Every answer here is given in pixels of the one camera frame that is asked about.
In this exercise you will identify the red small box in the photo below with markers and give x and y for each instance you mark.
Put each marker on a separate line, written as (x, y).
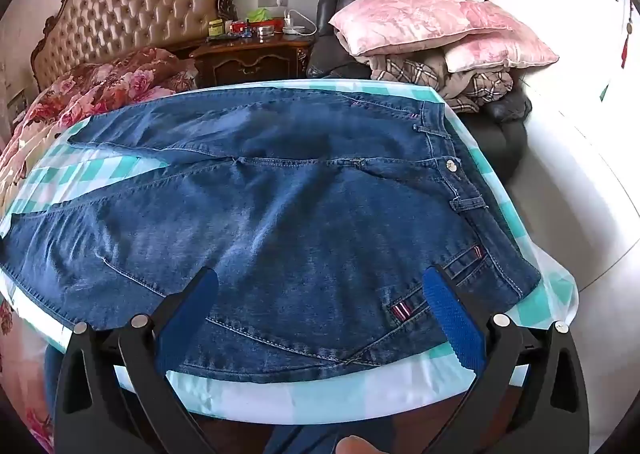
(239, 28)

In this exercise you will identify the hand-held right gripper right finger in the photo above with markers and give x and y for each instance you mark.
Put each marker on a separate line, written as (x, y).
(450, 321)

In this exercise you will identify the person's right hand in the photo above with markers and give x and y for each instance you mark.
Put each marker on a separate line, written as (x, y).
(355, 446)

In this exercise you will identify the white wardrobe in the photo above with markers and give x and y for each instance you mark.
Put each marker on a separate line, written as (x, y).
(560, 9)

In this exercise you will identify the tufted leather bed headboard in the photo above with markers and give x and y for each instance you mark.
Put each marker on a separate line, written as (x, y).
(130, 9)

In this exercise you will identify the dark wooden nightstand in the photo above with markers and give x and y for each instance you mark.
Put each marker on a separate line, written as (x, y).
(250, 62)

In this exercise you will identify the large pink floral pillow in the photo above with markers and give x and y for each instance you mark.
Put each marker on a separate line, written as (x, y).
(415, 19)

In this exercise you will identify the green jar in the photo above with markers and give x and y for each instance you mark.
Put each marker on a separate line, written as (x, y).
(216, 28)

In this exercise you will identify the red tassel ornament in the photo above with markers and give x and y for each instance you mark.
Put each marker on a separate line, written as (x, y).
(626, 42)

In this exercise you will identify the small pink floral pillow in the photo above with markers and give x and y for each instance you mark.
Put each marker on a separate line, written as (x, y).
(500, 52)

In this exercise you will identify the round metal tin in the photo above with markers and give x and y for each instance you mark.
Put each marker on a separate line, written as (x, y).
(265, 31)

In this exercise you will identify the plaid blanket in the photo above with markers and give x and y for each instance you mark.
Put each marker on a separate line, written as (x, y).
(450, 84)

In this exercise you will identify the teal white checked cloth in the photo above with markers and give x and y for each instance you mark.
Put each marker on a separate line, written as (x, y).
(250, 399)

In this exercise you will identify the blue denim pants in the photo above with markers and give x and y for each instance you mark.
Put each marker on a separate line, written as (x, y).
(300, 214)

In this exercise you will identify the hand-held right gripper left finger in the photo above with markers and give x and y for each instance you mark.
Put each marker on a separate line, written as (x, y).
(187, 321)

